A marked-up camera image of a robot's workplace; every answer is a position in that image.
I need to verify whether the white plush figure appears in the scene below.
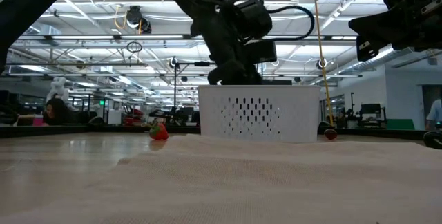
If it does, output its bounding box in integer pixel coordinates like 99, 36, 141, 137
46, 76, 70, 104

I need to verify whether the black hanging panel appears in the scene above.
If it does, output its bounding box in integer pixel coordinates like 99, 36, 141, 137
261, 79, 293, 86

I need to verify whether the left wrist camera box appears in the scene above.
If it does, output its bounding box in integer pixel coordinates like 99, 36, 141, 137
245, 39, 278, 65

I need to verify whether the black ceiling cable reel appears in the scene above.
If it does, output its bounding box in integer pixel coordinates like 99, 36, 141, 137
124, 5, 153, 35

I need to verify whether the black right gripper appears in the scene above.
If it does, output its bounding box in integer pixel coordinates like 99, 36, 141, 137
348, 0, 442, 62

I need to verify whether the yellow hanging cable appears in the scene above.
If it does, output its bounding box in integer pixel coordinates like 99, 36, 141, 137
311, 0, 335, 127

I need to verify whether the black monitor on stand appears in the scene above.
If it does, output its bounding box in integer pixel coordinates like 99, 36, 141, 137
349, 91, 388, 129

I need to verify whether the black camera rig stand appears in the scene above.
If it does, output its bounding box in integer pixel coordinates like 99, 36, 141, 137
171, 56, 212, 125

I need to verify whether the red strawberry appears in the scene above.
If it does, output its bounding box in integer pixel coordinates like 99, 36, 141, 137
148, 119, 170, 142

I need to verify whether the green board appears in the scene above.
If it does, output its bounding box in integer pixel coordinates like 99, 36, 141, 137
385, 118, 416, 131

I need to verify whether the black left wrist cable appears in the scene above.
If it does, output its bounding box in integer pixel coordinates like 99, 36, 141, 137
265, 5, 316, 42

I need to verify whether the white perforated plastic basket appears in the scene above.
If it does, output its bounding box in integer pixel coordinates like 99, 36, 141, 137
198, 84, 322, 144

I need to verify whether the person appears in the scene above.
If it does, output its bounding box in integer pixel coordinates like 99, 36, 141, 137
425, 98, 442, 131
41, 97, 75, 127

